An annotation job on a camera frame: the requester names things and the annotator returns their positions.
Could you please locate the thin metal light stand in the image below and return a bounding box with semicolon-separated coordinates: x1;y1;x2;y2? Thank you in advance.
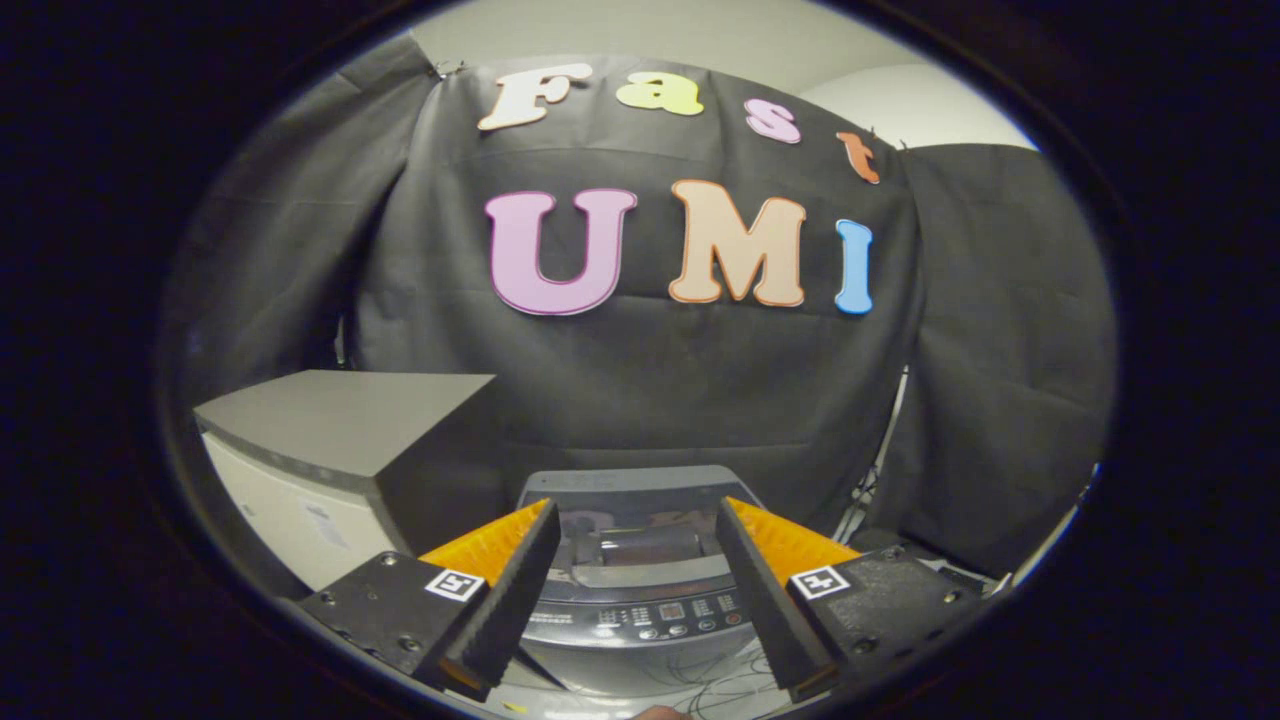
835;368;911;546

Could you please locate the black backdrop cloth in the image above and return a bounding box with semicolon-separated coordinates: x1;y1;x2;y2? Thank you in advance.
160;35;1119;581

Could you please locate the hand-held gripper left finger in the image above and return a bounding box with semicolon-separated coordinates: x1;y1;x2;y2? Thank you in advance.
298;498;561;701

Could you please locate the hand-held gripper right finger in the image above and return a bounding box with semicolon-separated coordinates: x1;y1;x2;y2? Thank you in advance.
716;497;986;701

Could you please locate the grey washing machine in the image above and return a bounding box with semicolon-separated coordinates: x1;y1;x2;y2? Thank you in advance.
515;465;766;698

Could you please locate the beige cabinet with dark top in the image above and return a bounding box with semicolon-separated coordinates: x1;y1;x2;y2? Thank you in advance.
193;370;511;593

